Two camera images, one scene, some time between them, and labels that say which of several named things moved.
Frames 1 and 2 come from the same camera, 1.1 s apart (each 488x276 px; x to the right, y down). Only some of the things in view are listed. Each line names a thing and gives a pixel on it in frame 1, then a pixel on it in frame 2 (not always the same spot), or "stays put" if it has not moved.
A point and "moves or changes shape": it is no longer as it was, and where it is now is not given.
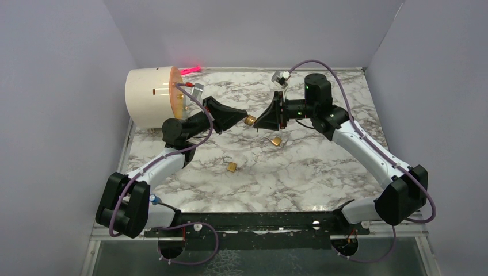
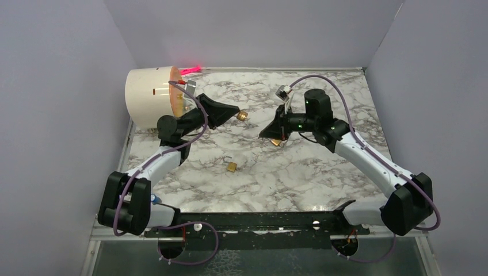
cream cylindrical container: x=153 y=95 stays put
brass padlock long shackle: x=250 y=120 moves or changes shape
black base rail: x=259 y=231 stays put
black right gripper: x=273 y=118 → x=278 y=129
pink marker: x=197 y=69 stays put
